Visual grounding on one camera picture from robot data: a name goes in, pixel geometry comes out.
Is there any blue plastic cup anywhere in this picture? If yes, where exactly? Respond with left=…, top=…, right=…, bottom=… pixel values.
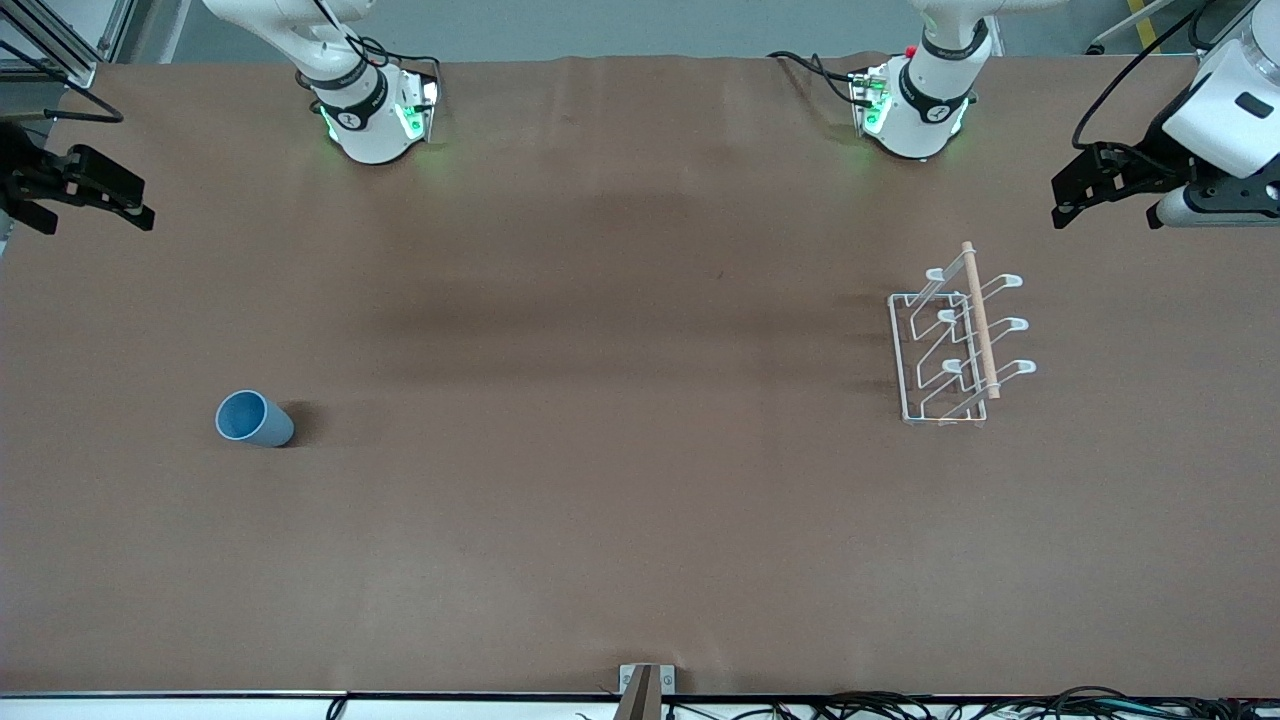
left=216, top=389, right=296, bottom=449

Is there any grey floor pipe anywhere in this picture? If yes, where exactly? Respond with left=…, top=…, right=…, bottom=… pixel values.
left=1088, top=0, right=1181, bottom=54

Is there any brown table cover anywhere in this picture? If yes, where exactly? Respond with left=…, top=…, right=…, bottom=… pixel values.
left=0, top=54, right=1280, bottom=699

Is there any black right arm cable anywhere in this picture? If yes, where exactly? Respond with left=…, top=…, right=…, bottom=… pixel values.
left=0, top=40, right=125, bottom=125

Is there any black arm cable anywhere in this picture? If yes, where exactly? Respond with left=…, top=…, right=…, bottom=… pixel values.
left=0, top=40, right=125, bottom=125
left=1072, top=0, right=1216, bottom=151

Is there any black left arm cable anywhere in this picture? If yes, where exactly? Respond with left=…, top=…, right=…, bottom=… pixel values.
left=1072, top=0, right=1216, bottom=151

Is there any aluminium frame profile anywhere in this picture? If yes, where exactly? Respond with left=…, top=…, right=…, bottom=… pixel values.
left=0, top=0, right=137, bottom=89

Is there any white wire cup holder rack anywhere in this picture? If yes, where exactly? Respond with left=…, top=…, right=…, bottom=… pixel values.
left=888, top=241, right=1038, bottom=428

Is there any black right base cable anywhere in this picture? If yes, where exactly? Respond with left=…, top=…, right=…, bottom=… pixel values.
left=345, top=35, right=443, bottom=91

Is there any black base cable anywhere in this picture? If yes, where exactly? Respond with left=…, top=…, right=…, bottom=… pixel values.
left=767, top=50, right=869, bottom=107
left=345, top=35, right=443, bottom=91

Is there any black left base cable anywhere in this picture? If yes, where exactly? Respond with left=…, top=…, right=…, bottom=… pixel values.
left=767, top=50, right=869, bottom=107

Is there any black cable bundle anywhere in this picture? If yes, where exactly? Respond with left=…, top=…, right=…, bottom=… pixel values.
left=665, top=685, right=1280, bottom=720

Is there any brown camera post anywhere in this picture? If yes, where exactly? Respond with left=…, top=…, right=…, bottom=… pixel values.
left=614, top=665, right=663, bottom=720

